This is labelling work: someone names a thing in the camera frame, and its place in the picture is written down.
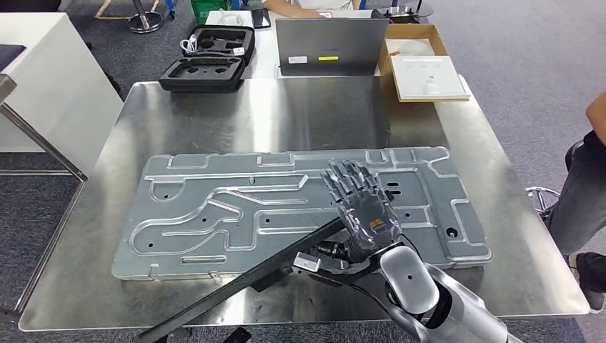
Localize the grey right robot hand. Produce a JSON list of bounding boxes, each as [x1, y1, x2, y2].
[[314, 159, 403, 267]]

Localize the long black plastic part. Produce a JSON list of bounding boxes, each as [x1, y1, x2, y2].
[[136, 217, 354, 343]]

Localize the steel workbench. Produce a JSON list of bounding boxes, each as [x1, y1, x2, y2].
[[18, 75, 591, 332]]

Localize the embossed grey metal panel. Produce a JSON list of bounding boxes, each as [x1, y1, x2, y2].
[[111, 146, 494, 282]]

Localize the flat white box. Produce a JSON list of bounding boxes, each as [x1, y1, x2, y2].
[[389, 54, 472, 103]]

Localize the white foam sheet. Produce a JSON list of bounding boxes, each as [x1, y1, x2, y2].
[[385, 37, 437, 58]]

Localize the grey laptop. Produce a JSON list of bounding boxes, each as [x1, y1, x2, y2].
[[274, 17, 391, 79]]

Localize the cardboard box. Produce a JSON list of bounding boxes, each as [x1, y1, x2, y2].
[[377, 23, 451, 81]]

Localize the person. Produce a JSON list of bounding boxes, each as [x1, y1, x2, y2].
[[544, 89, 606, 312]]

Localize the black foam equipment case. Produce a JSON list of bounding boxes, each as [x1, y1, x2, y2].
[[158, 24, 257, 94]]

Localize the black phone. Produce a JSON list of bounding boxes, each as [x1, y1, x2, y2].
[[250, 8, 272, 30]]

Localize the white paper sheet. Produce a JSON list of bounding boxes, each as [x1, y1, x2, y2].
[[204, 9, 257, 27]]

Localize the green plastic crate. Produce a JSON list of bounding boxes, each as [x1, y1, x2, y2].
[[190, 0, 234, 26]]

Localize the black pad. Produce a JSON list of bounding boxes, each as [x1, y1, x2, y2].
[[0, 44, 27, 73]]

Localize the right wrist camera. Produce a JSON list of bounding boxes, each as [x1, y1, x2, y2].
[[292, 252, 387, 291]]

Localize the black camera cable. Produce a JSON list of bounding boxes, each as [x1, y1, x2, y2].
[[362, 283, 429, 343]]

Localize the white coiled cable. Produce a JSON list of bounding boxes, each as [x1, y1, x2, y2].
[[179, 34, 199, 56]]

